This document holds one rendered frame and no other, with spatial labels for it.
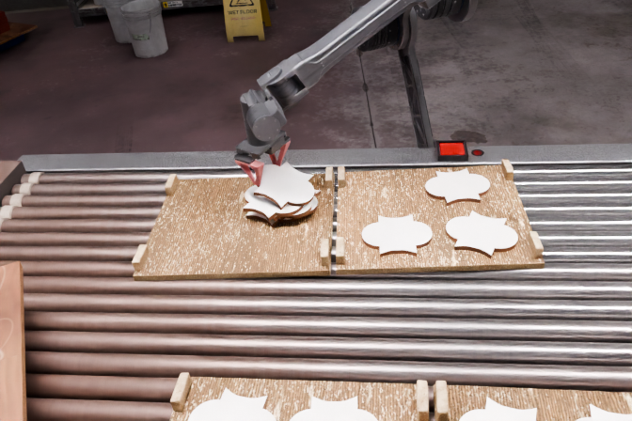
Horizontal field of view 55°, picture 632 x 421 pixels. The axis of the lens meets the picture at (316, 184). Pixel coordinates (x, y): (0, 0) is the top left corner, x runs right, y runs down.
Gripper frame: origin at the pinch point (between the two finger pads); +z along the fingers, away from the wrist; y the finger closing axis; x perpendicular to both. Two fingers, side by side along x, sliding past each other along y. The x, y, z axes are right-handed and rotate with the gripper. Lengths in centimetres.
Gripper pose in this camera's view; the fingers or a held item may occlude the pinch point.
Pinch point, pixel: (266, 173)
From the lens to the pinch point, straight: 138.9
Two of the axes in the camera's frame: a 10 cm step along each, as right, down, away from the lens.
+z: 0.9, 8.0, 5.9
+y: 5.5, -5.4, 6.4
